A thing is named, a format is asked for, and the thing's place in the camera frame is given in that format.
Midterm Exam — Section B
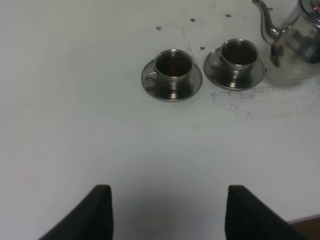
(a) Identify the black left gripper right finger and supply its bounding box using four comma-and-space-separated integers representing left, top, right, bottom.
224, 185, 306, 240

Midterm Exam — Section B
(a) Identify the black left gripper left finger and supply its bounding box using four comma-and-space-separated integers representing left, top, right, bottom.
41, 184, 113, 240

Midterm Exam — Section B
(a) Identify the stainless steel teapot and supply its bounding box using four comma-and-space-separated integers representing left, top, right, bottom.
253, 0, 320, 87

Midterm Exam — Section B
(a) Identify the left stainless steel saucer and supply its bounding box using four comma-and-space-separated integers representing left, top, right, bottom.
141, 60, 203, 102

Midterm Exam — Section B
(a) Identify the stainless steel saucer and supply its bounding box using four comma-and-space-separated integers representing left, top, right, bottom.
203, 47, 265, 91
141, 60, 203, 102

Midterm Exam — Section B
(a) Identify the right stainless steel saucer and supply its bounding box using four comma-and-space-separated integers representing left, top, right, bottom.
203, 47, 265, 91

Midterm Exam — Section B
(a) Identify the right stainless steel teacup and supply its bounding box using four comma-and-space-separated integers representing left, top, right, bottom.
219, 38, 259, 73

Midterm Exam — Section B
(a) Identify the stainless steel teacup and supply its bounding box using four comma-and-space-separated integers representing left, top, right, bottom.
145, 49, 194, 90
219, 38, 259, 73

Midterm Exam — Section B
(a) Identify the left stainless steel teacup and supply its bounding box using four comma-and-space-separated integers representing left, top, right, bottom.
145, 49, 194, 90

